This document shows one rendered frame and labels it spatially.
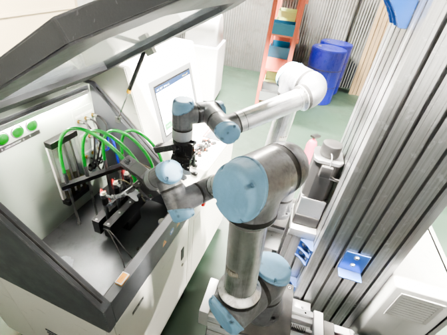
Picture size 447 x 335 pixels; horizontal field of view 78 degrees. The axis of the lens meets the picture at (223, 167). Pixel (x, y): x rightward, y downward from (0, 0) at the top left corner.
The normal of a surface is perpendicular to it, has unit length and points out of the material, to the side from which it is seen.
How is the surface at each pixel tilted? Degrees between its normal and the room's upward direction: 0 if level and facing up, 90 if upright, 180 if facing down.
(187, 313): 0
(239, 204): 82
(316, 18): 90
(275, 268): 8
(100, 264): 0
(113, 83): 90
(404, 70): 90
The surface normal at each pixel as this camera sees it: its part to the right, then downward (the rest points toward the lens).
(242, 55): -0.27, 0.54
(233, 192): -0.73, 0.22
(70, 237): 0.11, -0.80
